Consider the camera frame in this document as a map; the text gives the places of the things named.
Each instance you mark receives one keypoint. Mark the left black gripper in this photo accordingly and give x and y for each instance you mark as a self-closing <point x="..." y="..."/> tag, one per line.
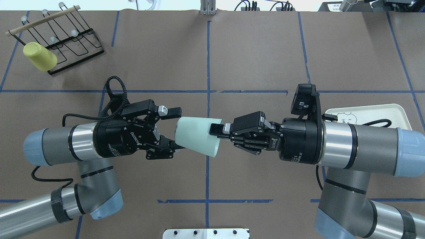
<point x="111" y="139"/>

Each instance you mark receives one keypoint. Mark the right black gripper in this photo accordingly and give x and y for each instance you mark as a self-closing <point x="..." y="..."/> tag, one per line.
<point x="298" y="141"/>

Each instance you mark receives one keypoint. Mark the pale green cup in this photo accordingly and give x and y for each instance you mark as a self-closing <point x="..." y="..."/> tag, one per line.
<point x="193" y="134"/>

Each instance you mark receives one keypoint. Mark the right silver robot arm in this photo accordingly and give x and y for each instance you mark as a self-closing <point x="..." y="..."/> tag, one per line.
<point x="352" y="153"/>

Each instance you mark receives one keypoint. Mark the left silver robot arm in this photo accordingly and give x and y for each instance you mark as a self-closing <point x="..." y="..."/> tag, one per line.
<point x="81" y="158"/>

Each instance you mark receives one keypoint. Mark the cream plastic tray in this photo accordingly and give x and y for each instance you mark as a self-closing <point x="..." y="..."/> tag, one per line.
<point x="364" y="114"/>

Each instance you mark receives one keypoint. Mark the yellow cup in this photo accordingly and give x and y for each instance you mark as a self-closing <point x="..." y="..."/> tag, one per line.
<point x="42" y="58"/>

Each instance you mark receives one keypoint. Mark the metal cup on desk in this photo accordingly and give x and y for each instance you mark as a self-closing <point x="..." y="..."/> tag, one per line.
<point x="347" y="5"/>

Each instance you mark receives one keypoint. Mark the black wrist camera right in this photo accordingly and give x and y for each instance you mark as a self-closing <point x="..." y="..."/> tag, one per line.
<point x="306" y="102"/>

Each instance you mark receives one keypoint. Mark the metal base plate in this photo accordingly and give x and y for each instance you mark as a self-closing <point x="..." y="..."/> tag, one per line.
<point x="207" y="233"/>

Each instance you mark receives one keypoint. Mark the black wire cup rack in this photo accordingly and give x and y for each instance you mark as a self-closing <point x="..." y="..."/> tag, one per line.
<point x="65" y="34"/>

